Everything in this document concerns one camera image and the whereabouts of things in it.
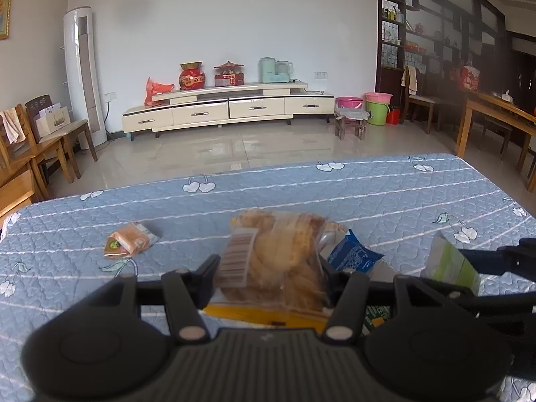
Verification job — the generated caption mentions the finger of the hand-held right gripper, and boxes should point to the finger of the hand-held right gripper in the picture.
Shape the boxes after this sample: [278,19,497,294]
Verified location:
[450,287,536,328]
[456,238,536,280]

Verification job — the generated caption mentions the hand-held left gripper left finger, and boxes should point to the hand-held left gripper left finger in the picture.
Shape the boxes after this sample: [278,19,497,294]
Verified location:
[79,255,222,342]

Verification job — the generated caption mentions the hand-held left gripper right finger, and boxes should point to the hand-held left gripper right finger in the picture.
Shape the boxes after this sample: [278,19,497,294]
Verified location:
[322,259,453,341]

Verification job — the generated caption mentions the light green snack packet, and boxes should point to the light green snack packet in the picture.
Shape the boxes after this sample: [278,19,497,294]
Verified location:
[421,231,482,296]

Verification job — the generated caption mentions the blue snack packet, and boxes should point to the blue snack packet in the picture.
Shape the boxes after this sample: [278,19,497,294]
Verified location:
[327,230,384,274]

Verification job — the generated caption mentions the green and white snack packet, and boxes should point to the green and white snack packet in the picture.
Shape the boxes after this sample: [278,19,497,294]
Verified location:
[362,306,393,332]

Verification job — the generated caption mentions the yellow chip bag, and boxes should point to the yellow chip bag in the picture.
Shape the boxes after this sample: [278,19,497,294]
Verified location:
[203,303,331,332]

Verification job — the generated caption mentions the clear bag of round cookies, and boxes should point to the clear bag of round cookies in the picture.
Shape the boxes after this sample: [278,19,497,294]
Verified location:
[218,208,349,316]

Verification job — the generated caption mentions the small orange bread packet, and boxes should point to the small orange bread packet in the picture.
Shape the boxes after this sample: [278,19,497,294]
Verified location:
[104,222,162,259]

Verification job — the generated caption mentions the blue quilted blanket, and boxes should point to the blue quilted blanket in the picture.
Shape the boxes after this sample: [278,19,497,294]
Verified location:
[0,153,536,402]

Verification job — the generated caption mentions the wooden dining table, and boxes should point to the wooden dining table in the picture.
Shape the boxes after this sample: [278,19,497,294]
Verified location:
[456,91,536,193]

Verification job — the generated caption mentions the cream television cabinet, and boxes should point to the cream television cabinet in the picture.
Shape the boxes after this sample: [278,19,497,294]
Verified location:
[121,81,336,139]

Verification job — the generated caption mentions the dark wooden dining chair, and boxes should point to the dark wooden dining chair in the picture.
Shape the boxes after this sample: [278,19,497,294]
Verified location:
[402,66,443,135]

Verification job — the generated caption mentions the small wooden stool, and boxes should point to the small wooden stool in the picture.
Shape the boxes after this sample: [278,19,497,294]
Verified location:
[335,108,372,140]

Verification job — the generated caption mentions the green plastic bucket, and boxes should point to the green plastic bucket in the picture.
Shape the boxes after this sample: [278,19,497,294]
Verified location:
[365,100,390,127]

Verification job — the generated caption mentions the red gift bag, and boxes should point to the red gift bag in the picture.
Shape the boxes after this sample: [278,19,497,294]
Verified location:
[461,64,480,92]

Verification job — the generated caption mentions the red plastic bag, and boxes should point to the red plastic bag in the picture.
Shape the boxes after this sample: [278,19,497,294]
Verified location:
[144,77,175,107]

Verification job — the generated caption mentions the cream towel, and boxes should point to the cream towel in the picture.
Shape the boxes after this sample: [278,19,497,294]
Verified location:
[401,67,418,96]

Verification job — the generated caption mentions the red jar with gold rim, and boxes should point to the red jar with gold rim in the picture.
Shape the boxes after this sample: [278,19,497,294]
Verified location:
[179,62,207,91]

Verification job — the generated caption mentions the red decorative box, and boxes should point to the red decorative box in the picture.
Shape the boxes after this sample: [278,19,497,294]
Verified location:
[213,61,246,88]

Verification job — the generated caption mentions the light wooden chair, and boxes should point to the light wooden chair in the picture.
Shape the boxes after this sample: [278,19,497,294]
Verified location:
[0,167,43,218]
[0,104,75,199]

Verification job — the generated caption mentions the mint green kitchen appliance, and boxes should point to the mint green kitchen appliance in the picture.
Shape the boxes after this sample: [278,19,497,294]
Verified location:
[258,57,294,84]

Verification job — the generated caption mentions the white tower air conditioner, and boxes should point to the white tower air conditioner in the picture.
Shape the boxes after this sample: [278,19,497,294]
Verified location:
[64,6,108,150]

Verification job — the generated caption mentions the dark chair with beige seat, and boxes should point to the dark chair with beige seat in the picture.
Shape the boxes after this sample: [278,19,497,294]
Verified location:
[25,94,98,177]

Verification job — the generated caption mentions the dark wooden display shelf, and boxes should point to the dark wooden display shelf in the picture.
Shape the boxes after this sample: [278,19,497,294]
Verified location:
[377,0,510,106]

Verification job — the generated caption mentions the beige towel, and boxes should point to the beige towel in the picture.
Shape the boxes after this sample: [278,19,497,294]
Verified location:
[0,108,26,144]

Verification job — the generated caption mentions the framed floral painting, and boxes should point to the framed floral painting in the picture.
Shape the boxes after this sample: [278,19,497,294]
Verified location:
[0,0,15,41]

